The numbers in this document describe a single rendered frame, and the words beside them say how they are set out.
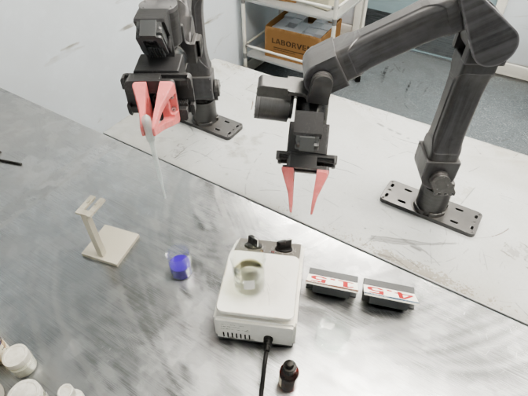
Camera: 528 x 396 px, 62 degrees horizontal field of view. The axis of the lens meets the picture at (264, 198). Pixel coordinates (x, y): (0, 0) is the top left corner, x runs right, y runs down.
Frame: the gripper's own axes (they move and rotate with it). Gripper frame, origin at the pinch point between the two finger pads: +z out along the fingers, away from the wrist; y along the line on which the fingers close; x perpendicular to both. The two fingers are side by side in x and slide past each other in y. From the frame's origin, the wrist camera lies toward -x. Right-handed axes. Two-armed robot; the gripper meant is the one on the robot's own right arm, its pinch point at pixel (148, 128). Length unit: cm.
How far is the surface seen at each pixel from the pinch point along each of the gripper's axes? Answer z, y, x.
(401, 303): 9.0, 38.6, 30.1
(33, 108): -55, -49, 33
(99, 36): -142, -59, 53
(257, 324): 15.1, 14.4, 25.8
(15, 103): -58, -55, 33
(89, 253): -3.3, -18.3, 31.6
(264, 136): -41, 15, 33
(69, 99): -121, -72, 72
